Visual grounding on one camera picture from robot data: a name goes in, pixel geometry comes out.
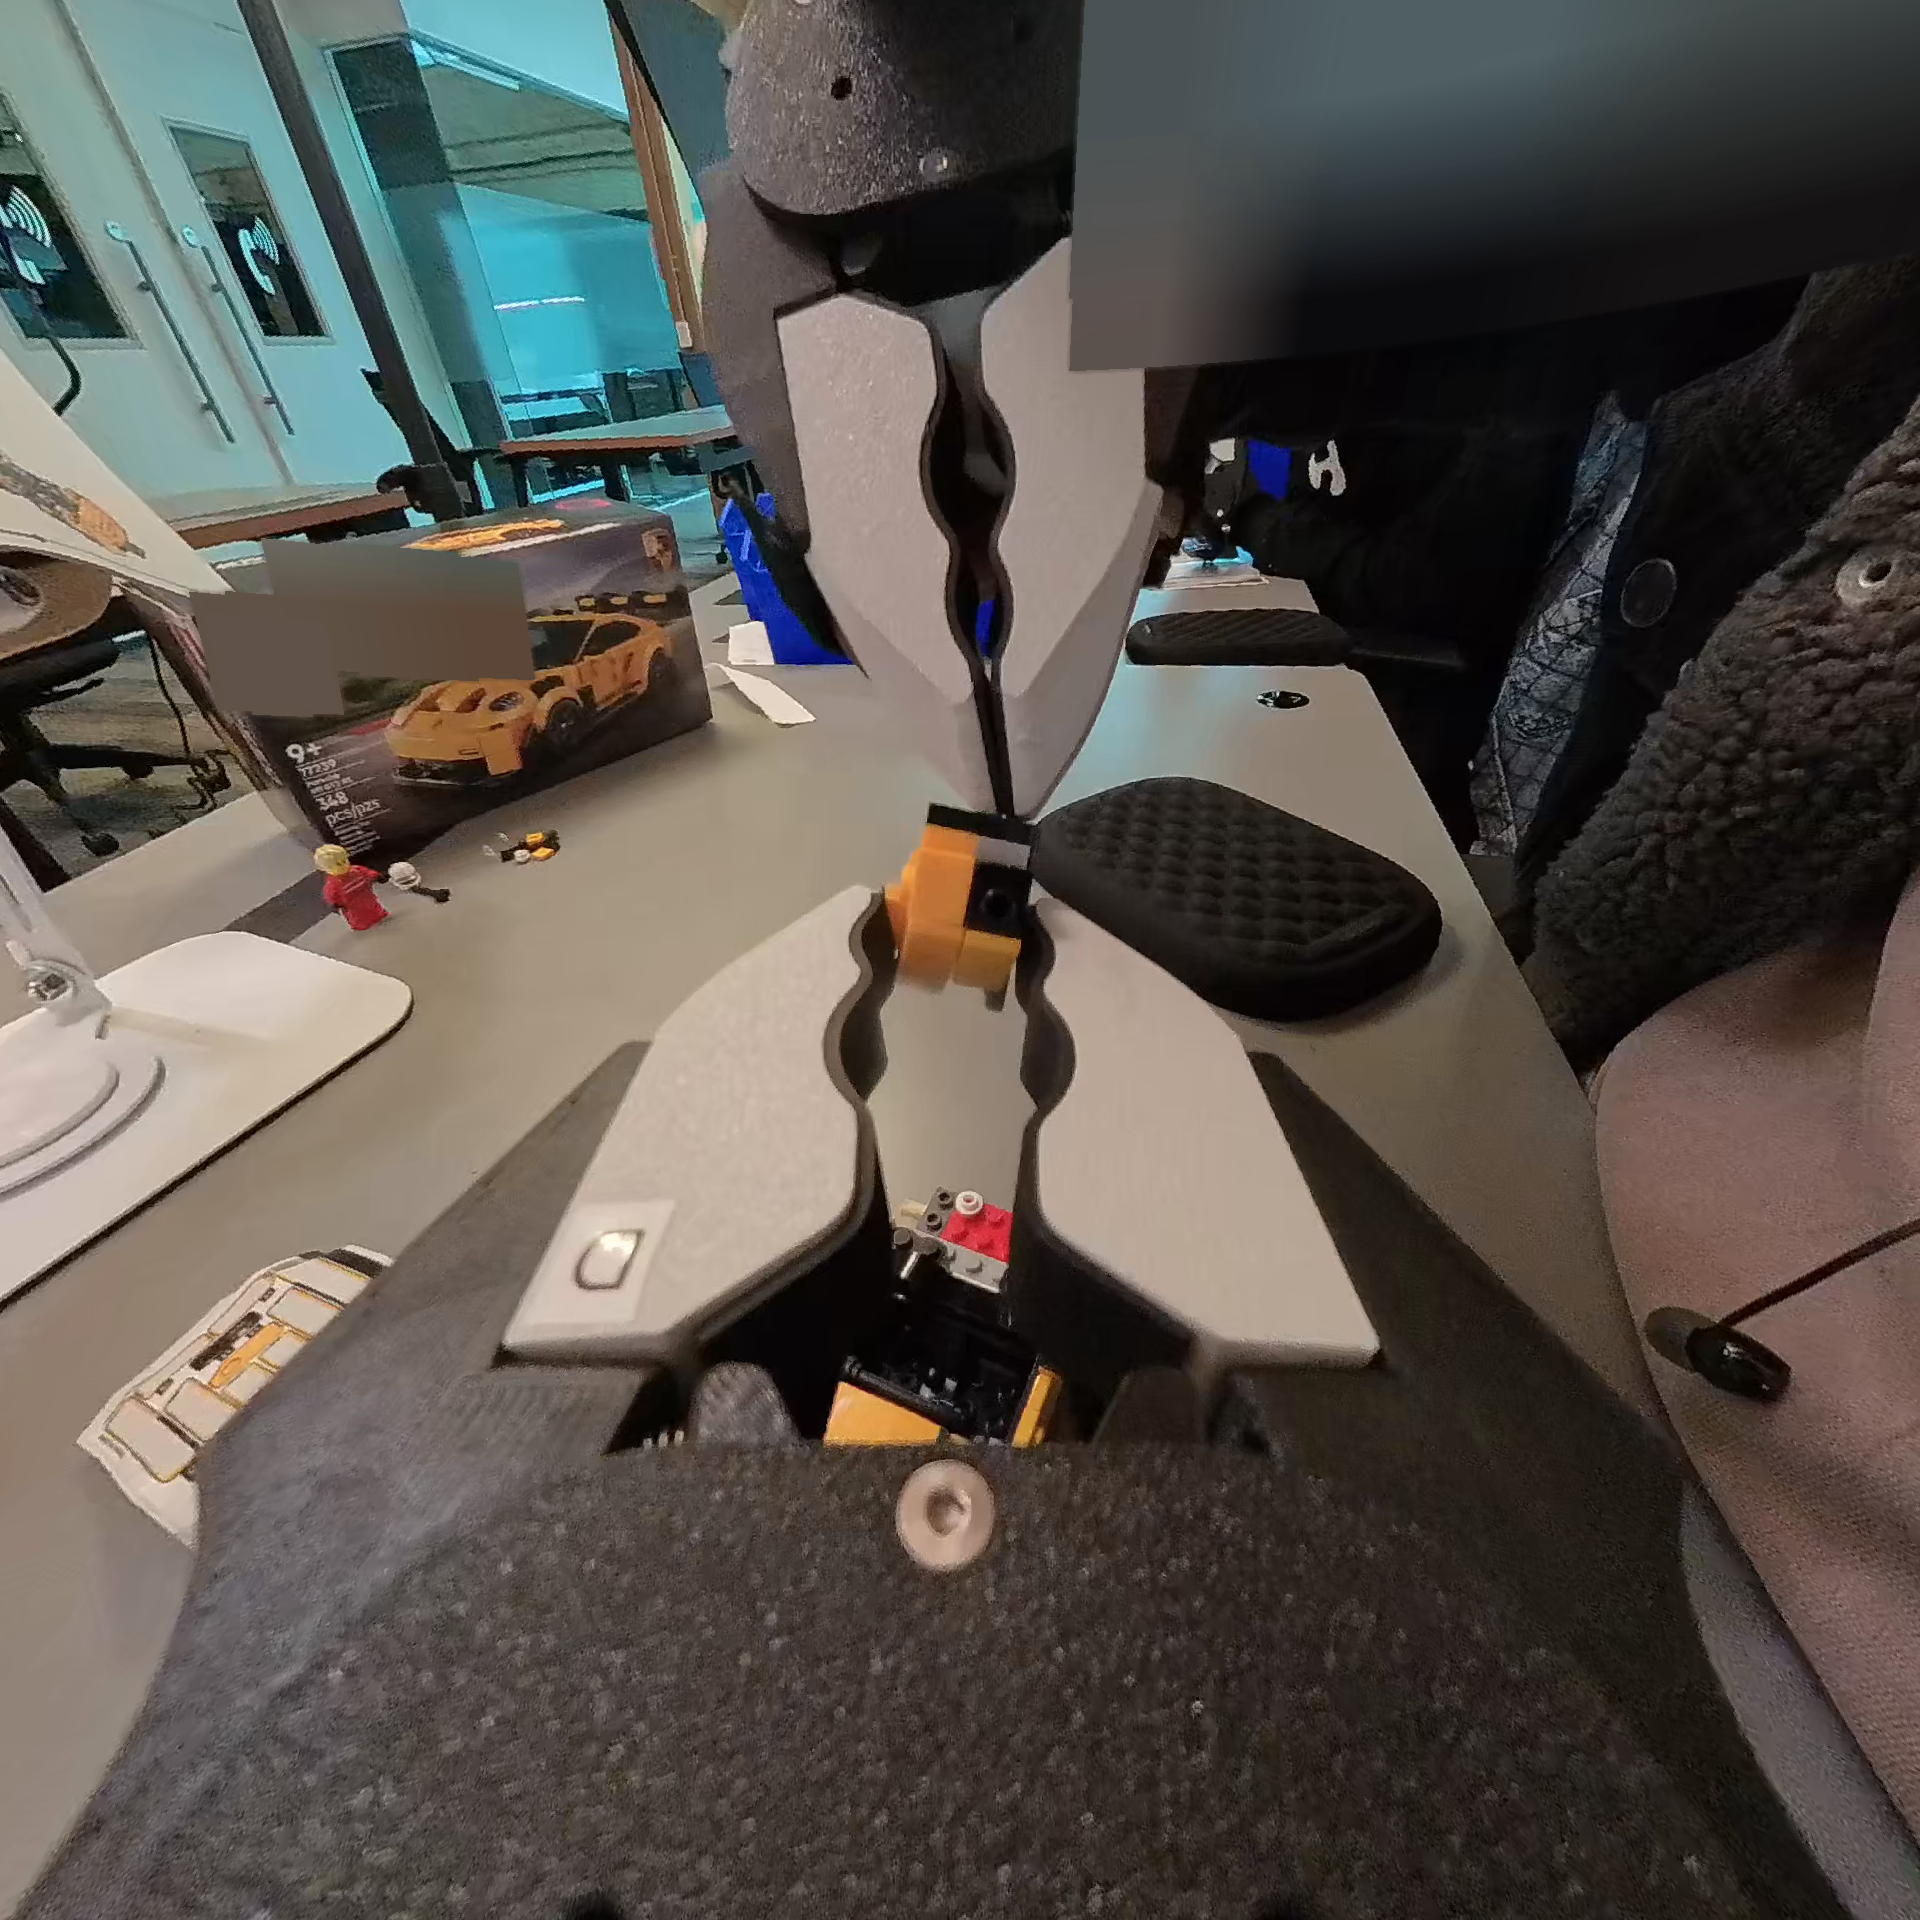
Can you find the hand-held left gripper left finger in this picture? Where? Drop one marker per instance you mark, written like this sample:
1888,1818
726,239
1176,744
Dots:
735,1096

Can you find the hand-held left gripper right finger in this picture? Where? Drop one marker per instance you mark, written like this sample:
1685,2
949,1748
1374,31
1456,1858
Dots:
1185,1172

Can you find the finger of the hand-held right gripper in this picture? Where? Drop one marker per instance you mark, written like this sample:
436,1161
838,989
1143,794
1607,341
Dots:
1065,510
869,480

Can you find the yellow lego bumper section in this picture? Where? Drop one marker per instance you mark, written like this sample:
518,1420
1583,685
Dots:
938,908

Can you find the yellow lego car body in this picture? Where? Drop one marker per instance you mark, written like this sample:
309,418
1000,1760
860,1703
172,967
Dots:
930,1396

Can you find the lego set box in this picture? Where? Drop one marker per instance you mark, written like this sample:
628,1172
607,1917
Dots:
600,645

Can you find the pile of tiny lego pieces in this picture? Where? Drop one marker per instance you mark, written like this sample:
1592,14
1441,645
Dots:
529,847

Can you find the red lego minifigure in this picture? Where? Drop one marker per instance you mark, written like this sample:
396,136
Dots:
354,892

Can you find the lego sticker sheet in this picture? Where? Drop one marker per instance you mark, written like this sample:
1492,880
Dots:
194,1396

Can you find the lego instruction booklet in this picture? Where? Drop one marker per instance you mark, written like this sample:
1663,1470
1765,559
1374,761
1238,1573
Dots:
76,495

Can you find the stack of blue bins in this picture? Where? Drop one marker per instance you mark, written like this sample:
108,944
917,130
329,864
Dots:
764,586

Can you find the printed paper sheets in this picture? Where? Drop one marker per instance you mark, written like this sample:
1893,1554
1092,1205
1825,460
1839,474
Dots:
1207,566

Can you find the black mesh wrist rest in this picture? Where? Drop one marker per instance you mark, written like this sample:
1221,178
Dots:
1245,901
1245,638

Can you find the white paper strip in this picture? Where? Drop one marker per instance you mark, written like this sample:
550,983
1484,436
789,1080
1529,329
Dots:
764,696

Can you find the grey office desk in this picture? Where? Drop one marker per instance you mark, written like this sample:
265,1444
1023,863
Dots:
629,436
284,510

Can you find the black office chair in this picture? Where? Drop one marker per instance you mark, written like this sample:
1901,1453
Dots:
428,452
76,720

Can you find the white book stand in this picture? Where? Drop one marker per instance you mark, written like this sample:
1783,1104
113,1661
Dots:
225,1020

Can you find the dark fleece jacket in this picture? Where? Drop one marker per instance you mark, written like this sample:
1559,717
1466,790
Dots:
1725,781

